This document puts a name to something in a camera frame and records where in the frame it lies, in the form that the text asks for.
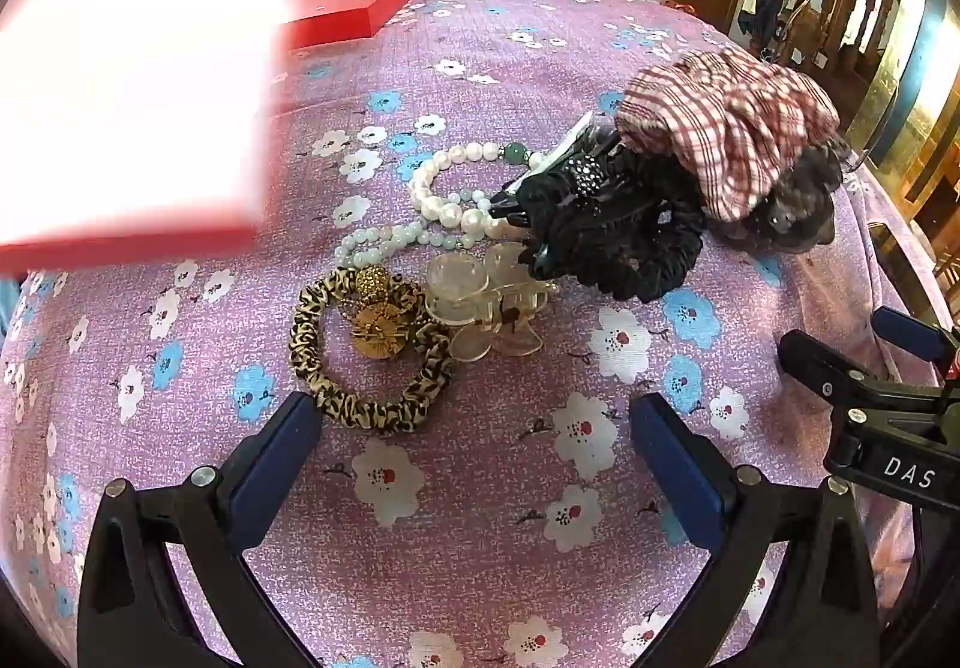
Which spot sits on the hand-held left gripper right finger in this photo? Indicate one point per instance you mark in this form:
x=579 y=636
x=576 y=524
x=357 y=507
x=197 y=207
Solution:
x=679 y=473

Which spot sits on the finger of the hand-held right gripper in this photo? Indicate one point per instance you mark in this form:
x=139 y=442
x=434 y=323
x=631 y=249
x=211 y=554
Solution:
x=911 y=334
x=825 y=368

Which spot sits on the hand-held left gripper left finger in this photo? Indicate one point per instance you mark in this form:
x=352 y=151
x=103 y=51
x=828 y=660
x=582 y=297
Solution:
x=270 y=473

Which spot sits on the leopard print scrunchie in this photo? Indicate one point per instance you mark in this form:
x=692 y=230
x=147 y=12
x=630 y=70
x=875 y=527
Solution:
x=360 y=406

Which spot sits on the black scrunchie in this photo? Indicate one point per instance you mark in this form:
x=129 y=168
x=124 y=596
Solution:
x=630 y=233

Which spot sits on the red plaid scrunchie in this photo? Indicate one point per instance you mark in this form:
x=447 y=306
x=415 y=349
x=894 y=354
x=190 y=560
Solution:
x=720 y=121

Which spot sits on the red box with white inside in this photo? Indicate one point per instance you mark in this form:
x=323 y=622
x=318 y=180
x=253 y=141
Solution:
x=112 y=76

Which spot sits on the purple floral tablecloth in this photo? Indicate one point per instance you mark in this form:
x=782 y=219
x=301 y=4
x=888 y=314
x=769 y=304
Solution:
x=480 y=525

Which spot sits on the clear hair claw clip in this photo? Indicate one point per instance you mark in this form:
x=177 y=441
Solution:
x=480 y=308

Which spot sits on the wooden stair railing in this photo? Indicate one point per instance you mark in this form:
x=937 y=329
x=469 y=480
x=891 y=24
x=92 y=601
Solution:
x=832 y=23

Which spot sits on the dark hanging jacket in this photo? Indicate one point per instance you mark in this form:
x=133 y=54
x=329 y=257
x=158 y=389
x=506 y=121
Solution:
x=761 y=8

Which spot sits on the red box lid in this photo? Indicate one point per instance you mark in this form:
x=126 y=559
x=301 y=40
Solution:
x=341 y=12

